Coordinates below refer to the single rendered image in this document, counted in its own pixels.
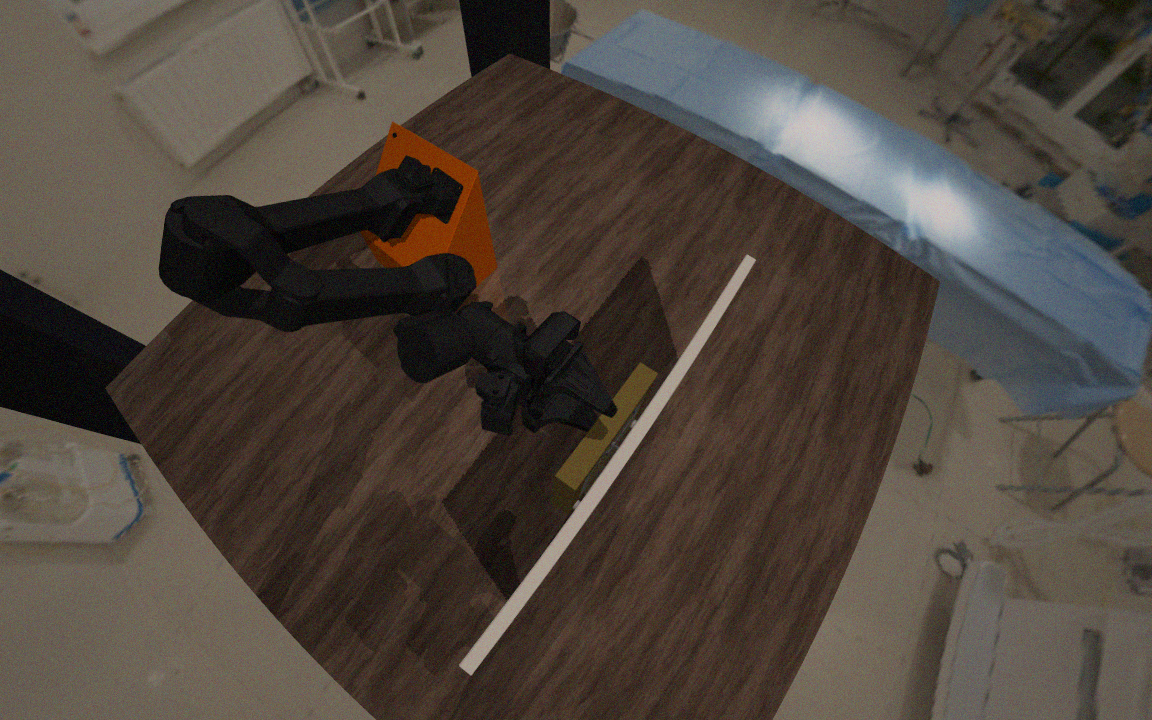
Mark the gold picture frame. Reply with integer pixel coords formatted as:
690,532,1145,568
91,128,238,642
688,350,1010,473
552,363,658,515

